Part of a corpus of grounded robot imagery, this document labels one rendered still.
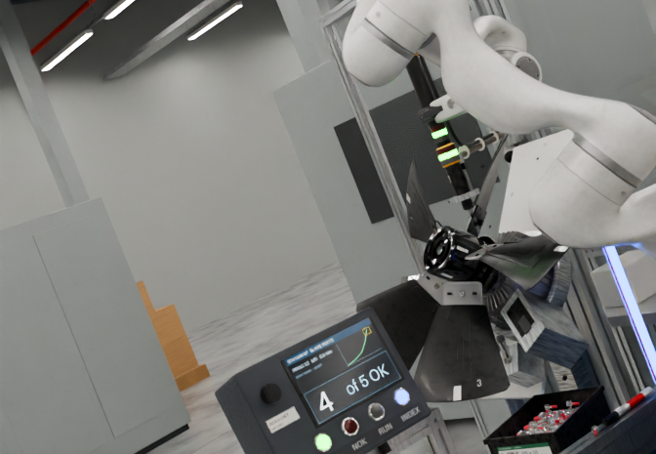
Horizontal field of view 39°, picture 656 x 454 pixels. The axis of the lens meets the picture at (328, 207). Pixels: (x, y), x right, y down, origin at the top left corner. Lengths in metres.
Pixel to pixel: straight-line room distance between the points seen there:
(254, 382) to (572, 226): 0.52
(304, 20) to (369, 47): 6.93
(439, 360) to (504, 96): 0.82
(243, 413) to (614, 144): 0.66
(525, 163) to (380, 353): 1.18
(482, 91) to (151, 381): 6.60
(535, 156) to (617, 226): 1.07
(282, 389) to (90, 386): 6.26
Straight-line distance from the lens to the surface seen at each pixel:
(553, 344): 2.09
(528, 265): 1.95
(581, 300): 2.46
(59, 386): 7.50
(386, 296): 2.33
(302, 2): 8.49
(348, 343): 1.44
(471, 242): 2.17
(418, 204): 2.39
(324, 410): 1.40
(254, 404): 1.36
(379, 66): 1.50
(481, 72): 1.45
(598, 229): 1.44
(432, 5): 1.48
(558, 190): 1.42
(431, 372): 2.09
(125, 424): 7.73
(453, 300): 2.15
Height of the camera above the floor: 1.46
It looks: 1 degrees down
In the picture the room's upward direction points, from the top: 22 degrees counter-clockwise
